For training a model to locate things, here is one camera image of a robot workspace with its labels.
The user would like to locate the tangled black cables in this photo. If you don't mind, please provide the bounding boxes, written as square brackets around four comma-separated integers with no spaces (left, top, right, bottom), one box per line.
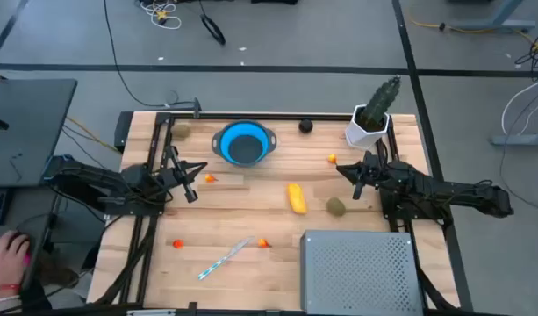
[513,25,538,84]

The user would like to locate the person's hand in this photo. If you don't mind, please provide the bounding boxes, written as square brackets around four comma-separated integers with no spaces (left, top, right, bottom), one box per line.
[0,231,32,286]

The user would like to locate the thin yellow floor cable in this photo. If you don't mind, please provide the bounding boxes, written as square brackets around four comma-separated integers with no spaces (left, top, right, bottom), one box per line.
[66,116,122,154]

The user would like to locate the silver white flat bar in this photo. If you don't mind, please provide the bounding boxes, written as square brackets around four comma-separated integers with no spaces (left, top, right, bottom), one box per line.
[126,309,177,316]

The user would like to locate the dark grey desk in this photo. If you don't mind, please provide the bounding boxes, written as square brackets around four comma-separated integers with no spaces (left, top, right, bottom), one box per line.
[0,78,79,189]

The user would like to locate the long black floor cable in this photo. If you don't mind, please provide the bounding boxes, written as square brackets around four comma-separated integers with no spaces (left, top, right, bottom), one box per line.
[102,0,197,109]

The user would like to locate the grey desk foot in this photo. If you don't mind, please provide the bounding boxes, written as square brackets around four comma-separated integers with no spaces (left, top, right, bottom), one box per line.
[490,133,538,147]

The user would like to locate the grey perforated metal riser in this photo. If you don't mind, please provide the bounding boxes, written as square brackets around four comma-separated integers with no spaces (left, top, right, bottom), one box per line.
[299,229,425,316]

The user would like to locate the black cable loop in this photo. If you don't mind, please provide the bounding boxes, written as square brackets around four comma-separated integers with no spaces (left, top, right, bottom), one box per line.
[199,12,227,47]

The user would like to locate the green cactus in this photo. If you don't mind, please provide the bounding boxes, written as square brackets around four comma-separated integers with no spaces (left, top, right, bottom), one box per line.
[360,75,402,126]

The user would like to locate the brown green kiwi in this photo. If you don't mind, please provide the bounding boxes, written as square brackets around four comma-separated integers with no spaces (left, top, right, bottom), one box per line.
[171,123,192,140]
[325,197,348,218]

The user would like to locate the yellow orange oblong fruit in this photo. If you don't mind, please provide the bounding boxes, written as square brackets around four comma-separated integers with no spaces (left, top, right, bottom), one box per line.
[286,183,309,216]

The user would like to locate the black aluminium frame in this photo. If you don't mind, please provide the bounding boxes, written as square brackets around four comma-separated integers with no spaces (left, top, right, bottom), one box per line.
[92,97,474,316]

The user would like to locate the white floor cable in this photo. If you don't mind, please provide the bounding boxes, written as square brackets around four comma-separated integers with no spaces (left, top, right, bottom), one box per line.
[500,72,538,137]

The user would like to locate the blue collapsible bowl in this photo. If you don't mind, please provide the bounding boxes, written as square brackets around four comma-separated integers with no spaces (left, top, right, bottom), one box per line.
[211,119,277,167]

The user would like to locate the white angular plant pot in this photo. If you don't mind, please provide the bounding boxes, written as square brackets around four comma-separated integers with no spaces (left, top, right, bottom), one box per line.
[344,104,391,151]

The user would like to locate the dark keyboard shelf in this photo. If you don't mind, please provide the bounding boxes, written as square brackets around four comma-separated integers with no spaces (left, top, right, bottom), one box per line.
[0,186,59,295]

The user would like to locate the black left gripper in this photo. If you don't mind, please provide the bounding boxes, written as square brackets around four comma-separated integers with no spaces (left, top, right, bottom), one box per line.
[157,161,208,204]

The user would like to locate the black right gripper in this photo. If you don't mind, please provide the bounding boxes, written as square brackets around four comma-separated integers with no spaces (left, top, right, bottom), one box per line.
[336,162,391,201]

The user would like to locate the wooden desk grey legs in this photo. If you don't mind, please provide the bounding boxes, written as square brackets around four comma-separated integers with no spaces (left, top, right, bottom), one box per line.
[448,0,537,32]

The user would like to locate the white coiled cable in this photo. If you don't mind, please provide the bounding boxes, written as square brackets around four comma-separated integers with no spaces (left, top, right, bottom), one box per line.
[139,0,183,31]

